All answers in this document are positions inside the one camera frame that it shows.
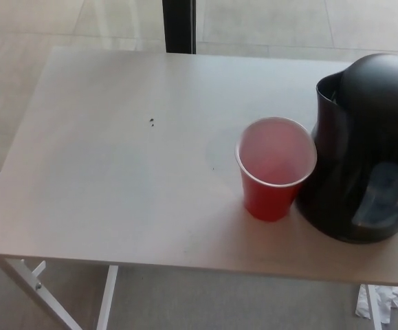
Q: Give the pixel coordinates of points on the black electric kettle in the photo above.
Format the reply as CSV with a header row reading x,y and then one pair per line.
x,y
350,137

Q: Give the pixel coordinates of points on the red plastic cup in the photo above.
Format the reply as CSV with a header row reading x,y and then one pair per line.
x,y
267,197

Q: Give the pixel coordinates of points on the white straight table leg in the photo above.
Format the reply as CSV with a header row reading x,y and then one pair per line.
x,y
107,299
374,309

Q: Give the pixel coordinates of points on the white short table brace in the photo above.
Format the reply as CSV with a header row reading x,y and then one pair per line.
x,y
39,268

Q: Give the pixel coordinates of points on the white diagonal table leg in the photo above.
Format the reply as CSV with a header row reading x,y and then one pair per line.
x,y
37,292

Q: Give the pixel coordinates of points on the crumpled white paper scrap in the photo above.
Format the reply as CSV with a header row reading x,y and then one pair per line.
x,y
387,302

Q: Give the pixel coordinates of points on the black vertical window post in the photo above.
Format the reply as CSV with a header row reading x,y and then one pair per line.
x,y
179,25

